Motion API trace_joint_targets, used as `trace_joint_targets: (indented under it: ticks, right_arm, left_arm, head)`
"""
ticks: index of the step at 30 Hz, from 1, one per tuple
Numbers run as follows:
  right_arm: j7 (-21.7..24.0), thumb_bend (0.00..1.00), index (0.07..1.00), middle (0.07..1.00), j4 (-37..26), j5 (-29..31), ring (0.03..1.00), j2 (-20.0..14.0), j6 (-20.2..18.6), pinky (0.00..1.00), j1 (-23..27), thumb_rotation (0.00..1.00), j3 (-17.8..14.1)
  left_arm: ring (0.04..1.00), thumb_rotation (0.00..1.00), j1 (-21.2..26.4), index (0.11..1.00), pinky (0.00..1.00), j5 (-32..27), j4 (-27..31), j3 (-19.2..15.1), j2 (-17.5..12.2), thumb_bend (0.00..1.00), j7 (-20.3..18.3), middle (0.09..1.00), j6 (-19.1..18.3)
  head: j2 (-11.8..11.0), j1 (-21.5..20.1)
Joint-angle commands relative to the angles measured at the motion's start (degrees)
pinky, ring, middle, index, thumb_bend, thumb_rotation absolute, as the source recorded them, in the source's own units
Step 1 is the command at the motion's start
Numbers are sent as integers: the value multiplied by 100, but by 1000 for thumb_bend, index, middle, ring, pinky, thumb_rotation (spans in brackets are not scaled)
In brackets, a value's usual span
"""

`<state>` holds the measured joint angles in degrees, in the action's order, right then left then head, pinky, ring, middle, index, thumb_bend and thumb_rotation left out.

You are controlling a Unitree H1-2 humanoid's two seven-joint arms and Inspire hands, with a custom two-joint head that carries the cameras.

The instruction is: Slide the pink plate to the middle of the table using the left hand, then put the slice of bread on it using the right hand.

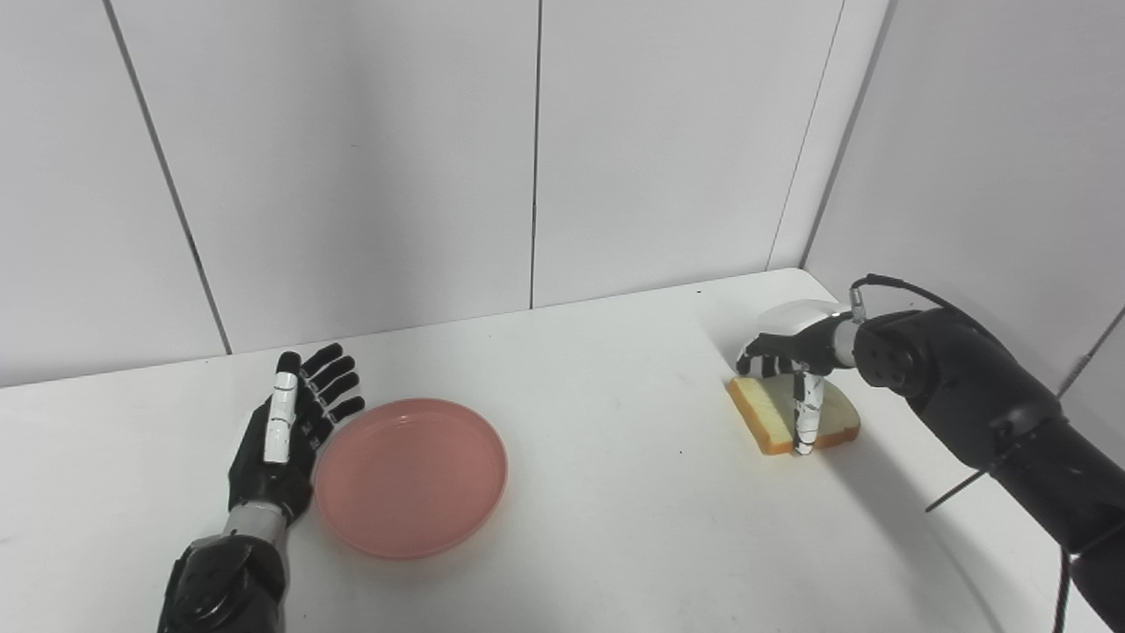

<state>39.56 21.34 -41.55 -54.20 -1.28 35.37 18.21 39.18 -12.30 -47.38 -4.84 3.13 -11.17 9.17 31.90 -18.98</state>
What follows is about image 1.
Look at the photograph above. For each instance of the slice of bread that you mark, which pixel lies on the slice of bread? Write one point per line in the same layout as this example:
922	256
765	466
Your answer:
763	415

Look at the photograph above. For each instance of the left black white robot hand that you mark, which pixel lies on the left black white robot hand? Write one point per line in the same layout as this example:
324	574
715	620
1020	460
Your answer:
264	479

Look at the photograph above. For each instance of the pink round plate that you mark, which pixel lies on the pink round plate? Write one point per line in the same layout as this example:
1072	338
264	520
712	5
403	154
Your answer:
411	479

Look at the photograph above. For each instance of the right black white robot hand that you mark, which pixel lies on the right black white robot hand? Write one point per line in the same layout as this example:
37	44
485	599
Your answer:
795	338

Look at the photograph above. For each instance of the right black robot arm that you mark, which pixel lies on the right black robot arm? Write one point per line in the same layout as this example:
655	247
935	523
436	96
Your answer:
984	396

